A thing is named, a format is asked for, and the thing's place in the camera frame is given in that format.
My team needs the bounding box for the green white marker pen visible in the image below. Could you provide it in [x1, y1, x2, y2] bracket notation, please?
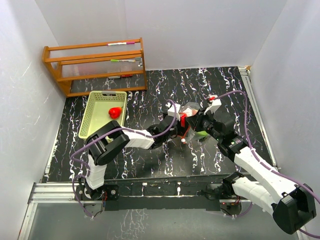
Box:
[110, 59, 136, 63]

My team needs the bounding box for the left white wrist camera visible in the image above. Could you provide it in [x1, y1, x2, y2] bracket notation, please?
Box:
[167, 103, 181, 121]

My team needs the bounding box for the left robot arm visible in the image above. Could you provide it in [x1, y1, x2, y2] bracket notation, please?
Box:
[85, 114, 189, 200]

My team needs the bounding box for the green fake leaf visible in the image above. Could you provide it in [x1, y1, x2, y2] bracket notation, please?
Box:
[194, 130, 208, 138]

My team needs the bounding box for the red fake wax apple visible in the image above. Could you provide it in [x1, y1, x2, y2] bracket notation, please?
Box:
[108, 106, 123, 120]

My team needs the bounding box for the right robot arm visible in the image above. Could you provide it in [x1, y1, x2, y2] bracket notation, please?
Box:
[185, 109, 317, 235]

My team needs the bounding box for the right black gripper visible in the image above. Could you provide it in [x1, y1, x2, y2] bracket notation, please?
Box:
[185, 107, 222, 142]

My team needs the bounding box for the pale green plastic basket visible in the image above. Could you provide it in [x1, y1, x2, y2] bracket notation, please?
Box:
[78, 90, 127, 140]

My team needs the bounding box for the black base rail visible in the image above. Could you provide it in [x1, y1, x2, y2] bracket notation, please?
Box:
[72, 175, 246, 216]

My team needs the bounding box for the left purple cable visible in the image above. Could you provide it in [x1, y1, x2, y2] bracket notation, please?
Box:
[69, 99, 178, 221]

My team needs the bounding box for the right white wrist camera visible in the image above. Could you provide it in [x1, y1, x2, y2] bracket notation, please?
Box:
[204, 94, 222, 115]

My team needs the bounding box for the clear zip top bag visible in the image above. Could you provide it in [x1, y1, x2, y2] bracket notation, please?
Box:
[179, 102, 208, 144]

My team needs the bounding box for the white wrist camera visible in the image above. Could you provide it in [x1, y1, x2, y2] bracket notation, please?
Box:
[204, 94, 222, 115]
[167, 103, 181, 121]

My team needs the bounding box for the aluminium frame rail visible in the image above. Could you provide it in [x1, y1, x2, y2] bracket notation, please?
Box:
[19, 183, 306, 240]

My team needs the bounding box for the pink white marker pen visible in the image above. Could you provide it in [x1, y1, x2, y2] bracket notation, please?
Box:
[106, 41, 136, 46]

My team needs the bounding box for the wooden shelf rack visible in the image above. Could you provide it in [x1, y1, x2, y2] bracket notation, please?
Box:
[41, 38, 148, 98]

